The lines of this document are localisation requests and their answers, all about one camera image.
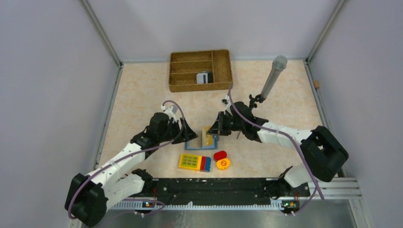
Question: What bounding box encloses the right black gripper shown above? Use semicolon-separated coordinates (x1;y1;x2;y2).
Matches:
207;112;245;136

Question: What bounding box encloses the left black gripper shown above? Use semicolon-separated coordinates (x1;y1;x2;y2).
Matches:
158;117;198;144

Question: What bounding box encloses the blue leather card holder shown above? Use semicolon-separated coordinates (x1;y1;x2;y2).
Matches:
184;135;219;151

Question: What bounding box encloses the gold credit card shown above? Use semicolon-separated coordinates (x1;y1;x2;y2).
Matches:
201;126;214;147

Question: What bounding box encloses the white credit card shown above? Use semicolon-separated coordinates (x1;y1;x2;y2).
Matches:
196;73;209;85

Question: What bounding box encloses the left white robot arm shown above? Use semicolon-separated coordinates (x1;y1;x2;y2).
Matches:
65;112;198;227

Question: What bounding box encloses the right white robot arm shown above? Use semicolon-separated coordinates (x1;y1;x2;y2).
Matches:
207;102;349;196

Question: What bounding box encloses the yellow window toy block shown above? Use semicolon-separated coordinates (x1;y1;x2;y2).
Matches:
178;153;202;171

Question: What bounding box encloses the red rounded toy block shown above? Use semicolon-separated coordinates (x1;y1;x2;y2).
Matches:
213;151;227;162

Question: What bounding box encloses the blue toy block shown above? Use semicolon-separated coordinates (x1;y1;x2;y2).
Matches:
204;157;211;172

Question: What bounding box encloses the yellow round toy block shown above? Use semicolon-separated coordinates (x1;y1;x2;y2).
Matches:
216;158;231;171

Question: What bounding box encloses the black tripod mic stand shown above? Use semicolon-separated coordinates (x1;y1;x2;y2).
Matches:
235;95;268;143

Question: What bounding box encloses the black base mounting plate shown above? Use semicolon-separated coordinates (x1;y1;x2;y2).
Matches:
132;178;310;206

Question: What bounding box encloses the woven wicker tray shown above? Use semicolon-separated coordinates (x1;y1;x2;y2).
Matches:
168;49;233;93

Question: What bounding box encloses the grey microphone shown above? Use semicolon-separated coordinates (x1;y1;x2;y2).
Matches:
260;55;288;103

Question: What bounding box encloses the small brown wall object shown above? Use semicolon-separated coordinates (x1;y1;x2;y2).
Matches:
313;80;320;89

